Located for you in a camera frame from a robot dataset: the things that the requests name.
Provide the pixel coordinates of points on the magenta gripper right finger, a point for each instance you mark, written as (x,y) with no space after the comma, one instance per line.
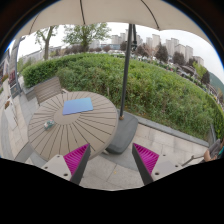
(151,165)

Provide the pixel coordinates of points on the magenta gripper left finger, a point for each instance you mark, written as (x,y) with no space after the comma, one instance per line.
(70,166)

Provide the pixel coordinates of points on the small green mouse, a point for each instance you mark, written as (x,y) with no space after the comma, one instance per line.
(48,124)

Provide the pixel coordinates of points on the blue mouse pad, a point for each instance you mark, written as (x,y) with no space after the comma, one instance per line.
(77,106)

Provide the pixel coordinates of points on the round slatted patio table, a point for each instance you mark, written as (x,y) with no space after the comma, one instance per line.
(96,127)

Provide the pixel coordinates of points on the grey umbrella base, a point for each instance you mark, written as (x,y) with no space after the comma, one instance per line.
(125,133)

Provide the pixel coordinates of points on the person at right edge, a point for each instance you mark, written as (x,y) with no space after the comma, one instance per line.
(215,151)

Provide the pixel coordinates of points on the green hedge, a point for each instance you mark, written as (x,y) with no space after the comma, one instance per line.
(149,91)

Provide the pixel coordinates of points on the grey slatted patio chair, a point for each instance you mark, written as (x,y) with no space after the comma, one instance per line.
(47,89)

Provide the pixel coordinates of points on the dark umbrella pole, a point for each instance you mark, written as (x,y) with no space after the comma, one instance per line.
(126,67)

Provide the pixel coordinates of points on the beige patio umbrella canopy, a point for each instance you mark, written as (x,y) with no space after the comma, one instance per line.
(156,14)

